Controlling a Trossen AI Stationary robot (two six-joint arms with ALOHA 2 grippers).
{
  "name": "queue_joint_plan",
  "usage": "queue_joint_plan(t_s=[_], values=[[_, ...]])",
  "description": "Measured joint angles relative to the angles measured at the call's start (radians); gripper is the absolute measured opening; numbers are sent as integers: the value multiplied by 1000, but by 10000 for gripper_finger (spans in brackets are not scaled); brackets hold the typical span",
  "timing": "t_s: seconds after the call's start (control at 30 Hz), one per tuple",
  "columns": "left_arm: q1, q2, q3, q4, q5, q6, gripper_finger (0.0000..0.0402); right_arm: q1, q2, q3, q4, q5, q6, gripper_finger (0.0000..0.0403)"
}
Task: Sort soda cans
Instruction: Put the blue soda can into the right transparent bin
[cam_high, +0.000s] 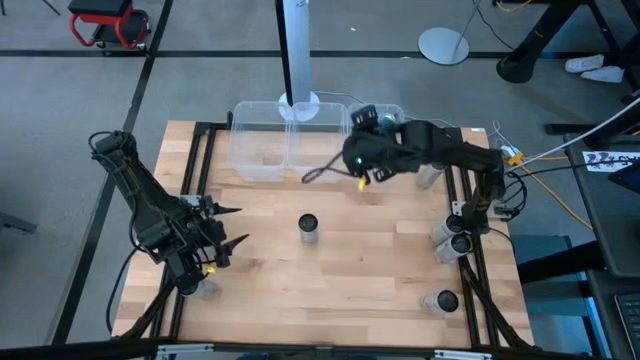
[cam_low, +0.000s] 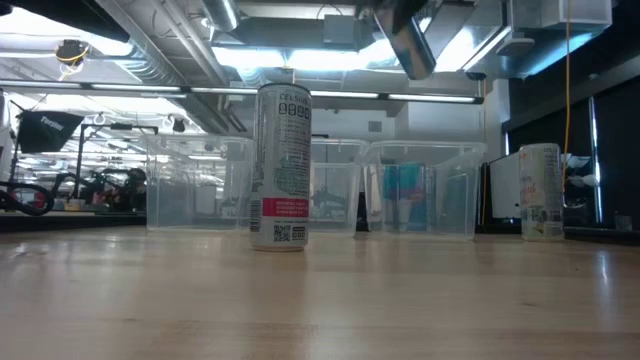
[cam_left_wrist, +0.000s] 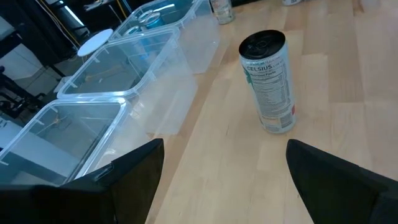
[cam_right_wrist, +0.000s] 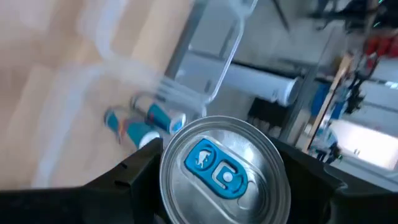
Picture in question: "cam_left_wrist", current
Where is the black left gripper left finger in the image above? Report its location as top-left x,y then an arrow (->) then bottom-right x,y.
60,138 -> 165,224

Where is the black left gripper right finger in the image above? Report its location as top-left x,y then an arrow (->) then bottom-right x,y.
285,139 -> 398,224

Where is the clear plastic storage bin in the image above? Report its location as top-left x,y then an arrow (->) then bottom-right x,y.
57,26 -> 199,135
0,96 -> 156,187
110,0 -> 221,75

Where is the white round disc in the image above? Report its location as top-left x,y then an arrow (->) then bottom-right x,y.
55,0 -> 114,58

